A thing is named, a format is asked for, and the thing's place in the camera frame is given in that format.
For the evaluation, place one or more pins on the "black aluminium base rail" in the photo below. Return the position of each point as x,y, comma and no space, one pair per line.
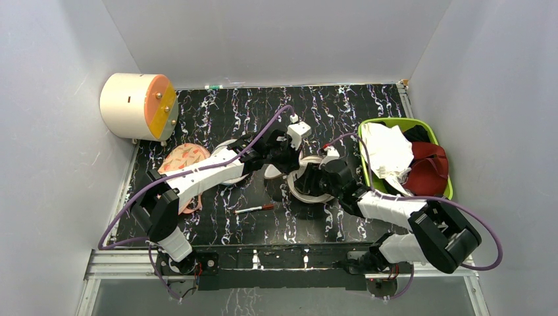
329,265

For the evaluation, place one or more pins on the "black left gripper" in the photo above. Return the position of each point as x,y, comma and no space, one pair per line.
294,158

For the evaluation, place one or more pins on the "red capped marker pen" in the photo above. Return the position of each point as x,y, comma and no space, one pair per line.
257,208

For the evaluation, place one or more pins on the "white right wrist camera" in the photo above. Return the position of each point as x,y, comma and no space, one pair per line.
328,153

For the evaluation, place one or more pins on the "black garment in basket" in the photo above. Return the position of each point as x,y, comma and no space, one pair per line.
417,133

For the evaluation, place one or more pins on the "white bra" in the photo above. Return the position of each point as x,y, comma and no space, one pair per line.
389,154

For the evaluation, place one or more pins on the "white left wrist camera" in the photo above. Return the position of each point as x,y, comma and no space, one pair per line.
298,131

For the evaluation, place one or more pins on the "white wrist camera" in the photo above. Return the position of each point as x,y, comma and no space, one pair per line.
328,153
298,131

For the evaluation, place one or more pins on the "cream drum with orange lid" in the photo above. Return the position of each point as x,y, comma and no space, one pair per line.
139,106

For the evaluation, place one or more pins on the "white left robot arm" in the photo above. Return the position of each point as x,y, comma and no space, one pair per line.
157,209

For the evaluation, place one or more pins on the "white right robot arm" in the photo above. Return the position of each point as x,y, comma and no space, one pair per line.
437,232

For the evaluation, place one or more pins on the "green white tape strip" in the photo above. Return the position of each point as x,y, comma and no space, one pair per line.
214,87

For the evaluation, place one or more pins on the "maroon bra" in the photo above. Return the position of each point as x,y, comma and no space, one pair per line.
429,172

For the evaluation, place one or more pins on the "pink floral laundry bag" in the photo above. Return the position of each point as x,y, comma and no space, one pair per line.
180,157

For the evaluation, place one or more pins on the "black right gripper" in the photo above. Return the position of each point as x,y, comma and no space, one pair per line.
306,180

